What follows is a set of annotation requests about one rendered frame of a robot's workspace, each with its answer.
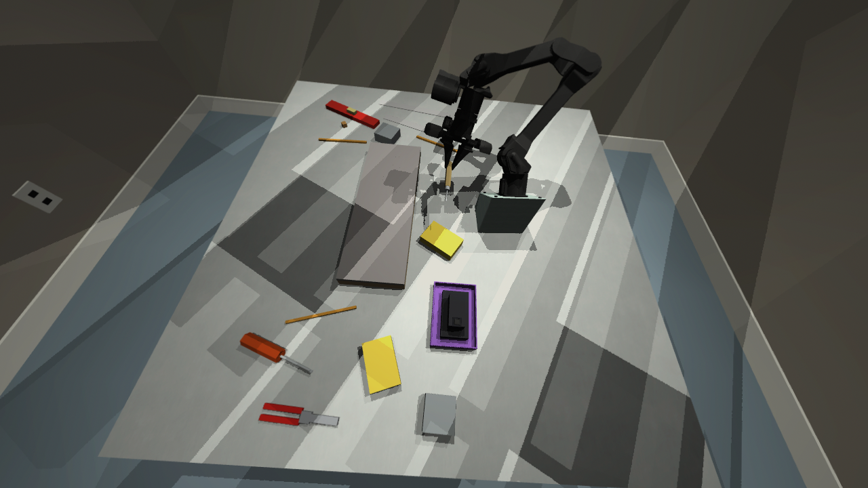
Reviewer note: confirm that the red-handled pliers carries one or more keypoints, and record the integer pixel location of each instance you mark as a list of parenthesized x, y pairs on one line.
[(306, 417)]

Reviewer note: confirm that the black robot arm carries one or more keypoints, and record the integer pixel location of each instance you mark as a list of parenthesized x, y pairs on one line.
[(576, 64)]

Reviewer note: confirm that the purple tray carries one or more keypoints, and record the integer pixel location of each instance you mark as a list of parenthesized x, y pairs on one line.
[(435, 340)]

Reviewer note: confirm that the dark red long bar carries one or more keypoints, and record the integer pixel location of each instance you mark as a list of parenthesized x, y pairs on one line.
[(352, 114)]

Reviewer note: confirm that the yellow rectangular block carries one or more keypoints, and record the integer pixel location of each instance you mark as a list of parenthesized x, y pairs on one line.
[(441, 240), (381, 365)]

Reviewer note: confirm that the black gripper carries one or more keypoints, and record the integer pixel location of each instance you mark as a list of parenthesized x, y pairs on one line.
[(462, 126)]

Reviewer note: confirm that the orange-handled screwdriver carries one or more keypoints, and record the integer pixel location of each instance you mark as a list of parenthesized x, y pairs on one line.
[(267, 349)]

